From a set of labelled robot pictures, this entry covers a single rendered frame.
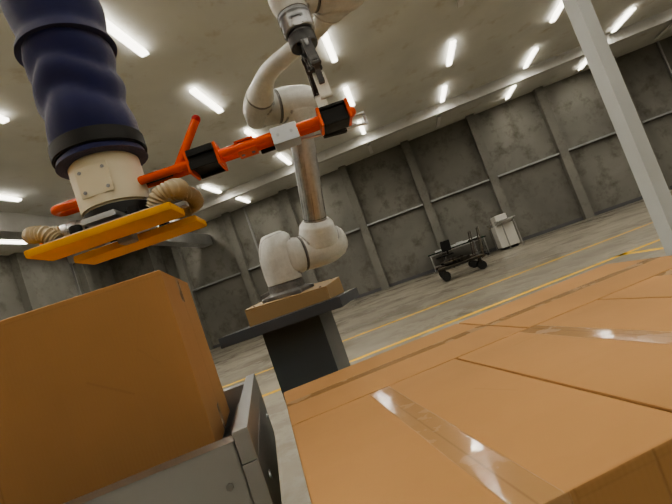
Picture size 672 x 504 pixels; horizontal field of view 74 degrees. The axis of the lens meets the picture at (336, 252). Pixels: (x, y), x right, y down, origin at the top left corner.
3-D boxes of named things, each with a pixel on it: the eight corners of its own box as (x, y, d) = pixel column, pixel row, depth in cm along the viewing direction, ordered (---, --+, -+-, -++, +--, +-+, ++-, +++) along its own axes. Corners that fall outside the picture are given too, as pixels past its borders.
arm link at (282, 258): (263, 288, 197) (248, 240, 197) (301, 275, 204) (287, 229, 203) (271, 287, 182) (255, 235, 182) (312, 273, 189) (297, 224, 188)
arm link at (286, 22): (275, 10, 115) (282, 31, 115) (308, -1, 116) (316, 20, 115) (279, 30, 124) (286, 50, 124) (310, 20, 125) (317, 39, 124)
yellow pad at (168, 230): (74, 263, 118) (68, 245, 118) (94, 265, 128) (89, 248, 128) (197, 221, 119) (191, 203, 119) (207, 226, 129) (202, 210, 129)
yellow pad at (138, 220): (24, 259, 99) (18, 238, 99) (52, 261, 109) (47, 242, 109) (171, 208, 100) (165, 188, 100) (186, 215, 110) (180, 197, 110)
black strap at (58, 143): (30, 160, 104) (25, 144, 104) (85, 183, 127) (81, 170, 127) (123, 129, 104) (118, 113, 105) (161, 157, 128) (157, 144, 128)
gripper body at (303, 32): (288, 47, 124) (299, 78, 123) (285, 30, 115) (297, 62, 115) (314, 39, 124) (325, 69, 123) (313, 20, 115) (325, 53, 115)
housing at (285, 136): (274, 145, 113) (268, 128, 113) (277, 153, 119) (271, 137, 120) (300, 136, 113) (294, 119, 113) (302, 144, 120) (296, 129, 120)
